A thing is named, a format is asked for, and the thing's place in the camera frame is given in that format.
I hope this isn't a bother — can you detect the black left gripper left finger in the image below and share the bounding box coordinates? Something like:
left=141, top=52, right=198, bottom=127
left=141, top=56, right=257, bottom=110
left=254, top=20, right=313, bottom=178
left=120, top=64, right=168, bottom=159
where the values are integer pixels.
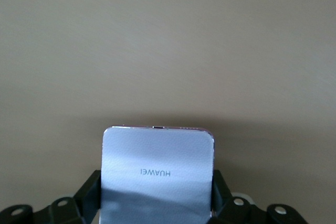
left=0, top=170, right=102, bottom=224

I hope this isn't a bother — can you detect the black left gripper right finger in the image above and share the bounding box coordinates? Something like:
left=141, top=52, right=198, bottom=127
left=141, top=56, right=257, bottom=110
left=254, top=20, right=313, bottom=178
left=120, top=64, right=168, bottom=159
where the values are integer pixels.
left=209, top=170, right=313, bottom=224

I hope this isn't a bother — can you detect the white Huawei phone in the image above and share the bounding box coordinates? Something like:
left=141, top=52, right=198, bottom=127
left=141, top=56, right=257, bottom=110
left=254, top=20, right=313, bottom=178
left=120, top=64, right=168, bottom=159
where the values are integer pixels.
left=99, top=125, right=216, bottom=224

